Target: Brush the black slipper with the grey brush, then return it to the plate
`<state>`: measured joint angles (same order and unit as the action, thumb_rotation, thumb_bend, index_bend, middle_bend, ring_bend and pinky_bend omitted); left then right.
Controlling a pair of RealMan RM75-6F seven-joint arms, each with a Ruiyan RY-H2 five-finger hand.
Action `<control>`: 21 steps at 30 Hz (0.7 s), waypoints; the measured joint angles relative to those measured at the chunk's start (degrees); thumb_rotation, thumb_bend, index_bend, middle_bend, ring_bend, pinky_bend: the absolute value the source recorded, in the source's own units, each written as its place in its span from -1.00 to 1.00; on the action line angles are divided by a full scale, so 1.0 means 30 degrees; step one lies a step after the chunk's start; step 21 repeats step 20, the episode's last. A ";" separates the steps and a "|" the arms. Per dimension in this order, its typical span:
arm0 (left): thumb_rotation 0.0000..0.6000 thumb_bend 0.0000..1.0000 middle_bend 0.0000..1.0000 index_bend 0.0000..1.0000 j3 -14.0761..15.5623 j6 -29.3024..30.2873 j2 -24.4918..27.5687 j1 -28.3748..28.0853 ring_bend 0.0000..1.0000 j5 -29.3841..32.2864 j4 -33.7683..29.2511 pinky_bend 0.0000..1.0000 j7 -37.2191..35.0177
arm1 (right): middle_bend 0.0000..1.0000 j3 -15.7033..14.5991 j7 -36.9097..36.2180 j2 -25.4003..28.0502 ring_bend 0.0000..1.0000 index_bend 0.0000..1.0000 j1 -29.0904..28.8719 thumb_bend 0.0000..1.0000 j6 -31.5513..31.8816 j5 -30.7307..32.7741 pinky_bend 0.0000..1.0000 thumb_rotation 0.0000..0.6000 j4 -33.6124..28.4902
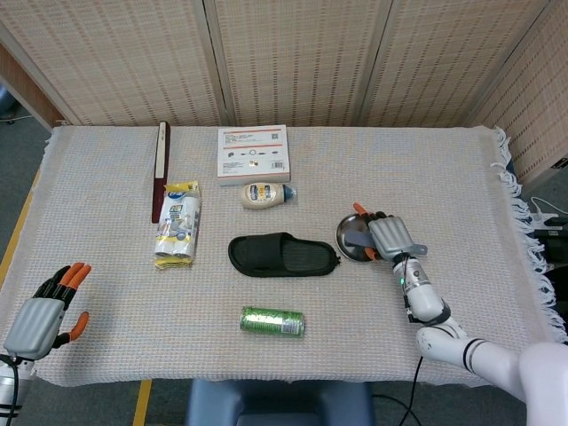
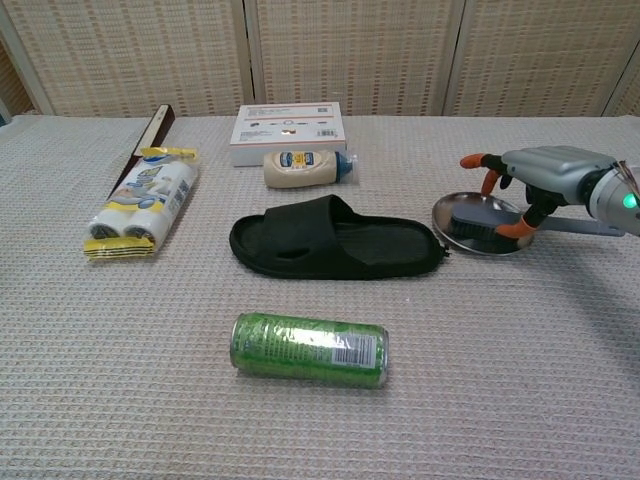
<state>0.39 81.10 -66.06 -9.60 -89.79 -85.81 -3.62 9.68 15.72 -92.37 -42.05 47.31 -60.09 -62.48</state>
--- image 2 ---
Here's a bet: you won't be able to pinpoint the green drink can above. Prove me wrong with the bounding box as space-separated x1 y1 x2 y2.
229 312 390 390

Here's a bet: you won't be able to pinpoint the lint roller refill pack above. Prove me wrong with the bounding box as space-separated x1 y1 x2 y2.
83 146 200 262

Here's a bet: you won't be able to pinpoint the woven folding screen panel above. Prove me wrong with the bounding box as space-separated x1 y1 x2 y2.
442 0 640 118
244 0 466 118
602 54 640 118
0 0 251 118

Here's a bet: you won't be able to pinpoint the white flat product box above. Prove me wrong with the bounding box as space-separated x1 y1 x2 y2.
229 103 349 168

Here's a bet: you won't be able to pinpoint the black slipper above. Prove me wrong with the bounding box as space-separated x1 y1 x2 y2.
229 194 453 281

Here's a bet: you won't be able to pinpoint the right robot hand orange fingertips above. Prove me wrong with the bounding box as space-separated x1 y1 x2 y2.
459 145 624 240

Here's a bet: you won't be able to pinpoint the black brush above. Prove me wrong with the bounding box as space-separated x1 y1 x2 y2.
448 207 626 251

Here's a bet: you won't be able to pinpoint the woven beige table cloth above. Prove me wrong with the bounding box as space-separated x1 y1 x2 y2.
0 114 640 480

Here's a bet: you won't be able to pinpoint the round steel plate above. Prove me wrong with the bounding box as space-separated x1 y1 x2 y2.
431 191 536 257

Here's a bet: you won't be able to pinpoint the mayonnaise squeeze bottle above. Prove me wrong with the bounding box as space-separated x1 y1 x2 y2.
263 149 359 190

